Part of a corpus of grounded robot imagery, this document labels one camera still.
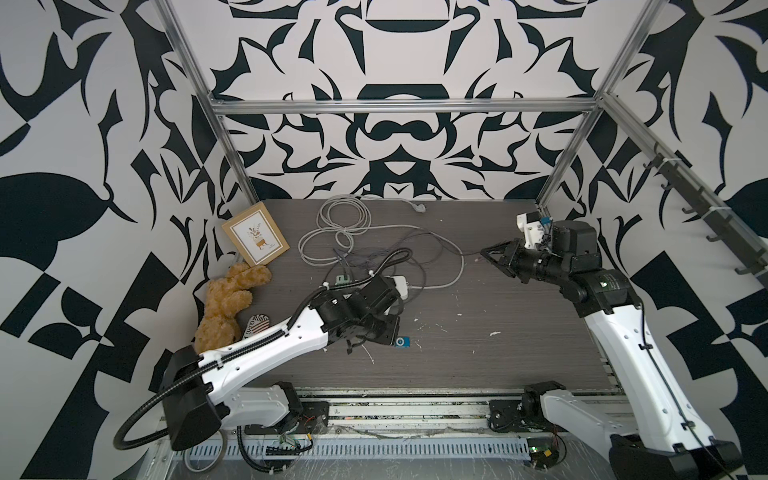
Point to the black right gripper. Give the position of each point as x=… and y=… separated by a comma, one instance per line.
x=509, y=262

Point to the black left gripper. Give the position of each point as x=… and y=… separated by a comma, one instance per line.
x=391, y=327

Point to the blue mp3 player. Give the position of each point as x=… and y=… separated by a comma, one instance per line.
x=402, y=342

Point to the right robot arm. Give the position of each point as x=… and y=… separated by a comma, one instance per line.
x=670, y=439

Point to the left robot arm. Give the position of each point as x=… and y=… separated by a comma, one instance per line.
x=201, y=394

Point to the striped snack packet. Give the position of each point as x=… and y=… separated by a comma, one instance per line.
x=256, y=324

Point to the brown teddy bear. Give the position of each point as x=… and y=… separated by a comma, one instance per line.
x=226, y=297

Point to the tape roll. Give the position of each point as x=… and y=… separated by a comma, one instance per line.
x=206, y=456

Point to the small circuit board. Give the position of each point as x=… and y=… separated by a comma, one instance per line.
x=544, y=453

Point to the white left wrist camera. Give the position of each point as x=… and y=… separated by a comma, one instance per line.
x=401, y=286

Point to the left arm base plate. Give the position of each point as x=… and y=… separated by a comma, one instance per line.
x=313, y=419

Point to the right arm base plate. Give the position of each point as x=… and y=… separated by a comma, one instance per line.
x=517, y=416

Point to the wooden picture frame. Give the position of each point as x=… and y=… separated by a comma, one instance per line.
x=256, y=235

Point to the black wall hook rack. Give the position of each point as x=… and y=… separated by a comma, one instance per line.
x=725, y=225

